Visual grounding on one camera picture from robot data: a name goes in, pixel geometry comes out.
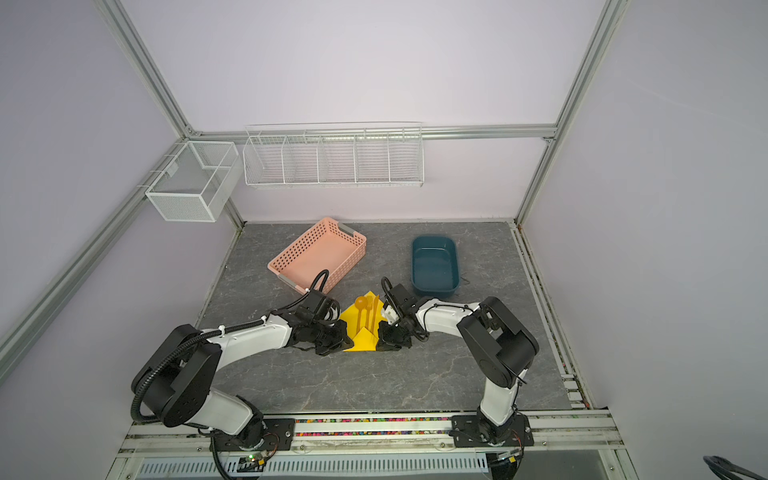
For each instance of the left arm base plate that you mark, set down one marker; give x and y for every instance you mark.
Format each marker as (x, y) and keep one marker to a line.
(265, 435)

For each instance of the white mesh wall box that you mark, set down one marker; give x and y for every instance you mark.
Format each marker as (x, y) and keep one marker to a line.
(197, 182)

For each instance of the yellow paper napkin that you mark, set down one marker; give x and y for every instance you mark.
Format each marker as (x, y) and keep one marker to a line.
(364, 341)

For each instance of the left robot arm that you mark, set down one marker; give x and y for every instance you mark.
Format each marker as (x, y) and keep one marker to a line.
(174, 387)

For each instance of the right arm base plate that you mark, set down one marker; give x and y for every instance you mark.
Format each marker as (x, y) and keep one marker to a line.
(474, 431)

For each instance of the teal plastic tray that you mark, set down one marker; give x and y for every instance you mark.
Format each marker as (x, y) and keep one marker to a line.
(434, 266)

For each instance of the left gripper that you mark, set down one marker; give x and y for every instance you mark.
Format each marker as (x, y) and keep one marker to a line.
(339, 343)

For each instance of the yellow plastic spoon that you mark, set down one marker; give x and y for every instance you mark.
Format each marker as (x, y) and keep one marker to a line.
(361, 304)

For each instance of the yellow plastic knife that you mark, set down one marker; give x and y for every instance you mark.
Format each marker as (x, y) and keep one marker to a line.
(377, 312)

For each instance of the white vented cable duct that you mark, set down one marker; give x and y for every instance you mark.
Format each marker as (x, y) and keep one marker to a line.
(330, 466)

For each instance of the white wire wall rack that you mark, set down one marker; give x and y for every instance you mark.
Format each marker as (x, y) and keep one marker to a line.
(339, 154)

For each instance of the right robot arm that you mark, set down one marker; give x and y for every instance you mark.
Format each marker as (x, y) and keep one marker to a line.
(502, 347)

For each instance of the yellow plastic fork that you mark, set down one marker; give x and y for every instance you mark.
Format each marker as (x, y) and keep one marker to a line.
(370, 316)

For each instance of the pink plastic basket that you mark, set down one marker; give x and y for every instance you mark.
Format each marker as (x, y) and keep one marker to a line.
(327, 245)

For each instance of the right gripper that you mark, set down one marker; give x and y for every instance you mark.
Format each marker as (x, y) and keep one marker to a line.
(385, 339)

